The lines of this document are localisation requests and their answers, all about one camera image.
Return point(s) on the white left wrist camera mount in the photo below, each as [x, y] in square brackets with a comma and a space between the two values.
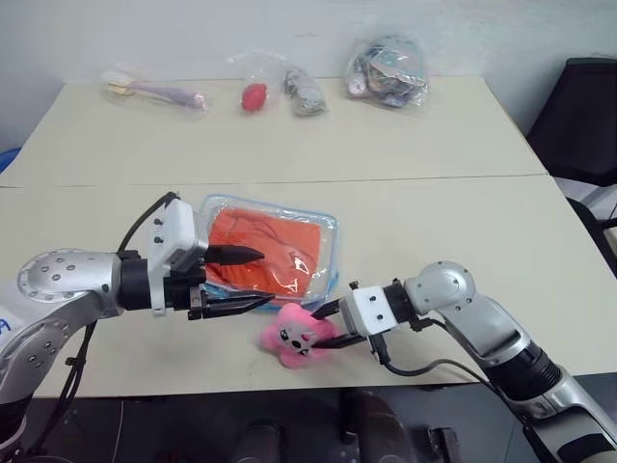
[176, 226]

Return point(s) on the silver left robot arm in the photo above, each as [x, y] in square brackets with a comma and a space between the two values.
[62, 275]

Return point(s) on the black chair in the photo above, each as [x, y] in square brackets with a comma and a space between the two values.
[578, 120]

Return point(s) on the clear bag with purple brush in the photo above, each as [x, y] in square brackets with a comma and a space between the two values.
[144, 82]

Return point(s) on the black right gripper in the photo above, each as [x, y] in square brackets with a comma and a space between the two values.
[348, 316]

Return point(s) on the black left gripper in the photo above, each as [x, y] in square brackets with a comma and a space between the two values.
[185, 289]

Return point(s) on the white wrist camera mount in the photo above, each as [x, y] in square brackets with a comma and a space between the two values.
[176, 226]
[373, 311]

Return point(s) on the clear bag of mixed items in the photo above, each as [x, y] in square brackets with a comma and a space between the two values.
[388, 72]

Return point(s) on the orange cloth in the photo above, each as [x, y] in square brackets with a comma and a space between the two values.
[275, 241]

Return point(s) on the clear bag with grey plush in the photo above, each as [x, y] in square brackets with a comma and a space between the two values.
[303, 91]

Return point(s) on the red ball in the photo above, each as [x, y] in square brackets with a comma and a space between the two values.
[253, 98]

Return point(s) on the purple brush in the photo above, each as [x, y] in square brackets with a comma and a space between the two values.
[164, 92]

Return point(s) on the pink plush toy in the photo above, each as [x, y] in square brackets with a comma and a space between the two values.
[289, 337]

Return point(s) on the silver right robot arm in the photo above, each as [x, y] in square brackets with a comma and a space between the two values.
[496, 323]

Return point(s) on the grey plush toy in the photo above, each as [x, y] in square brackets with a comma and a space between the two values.
[303, 94]

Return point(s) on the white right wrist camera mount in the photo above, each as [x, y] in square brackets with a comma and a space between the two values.
[373, 311]

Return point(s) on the blue object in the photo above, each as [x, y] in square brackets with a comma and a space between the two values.
[7, 161]

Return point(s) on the clear bag with red ball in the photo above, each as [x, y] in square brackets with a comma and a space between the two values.
[255, 72]

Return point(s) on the clear blue-trimmed plastic pouch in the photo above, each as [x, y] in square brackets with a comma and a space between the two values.
[318, 231]

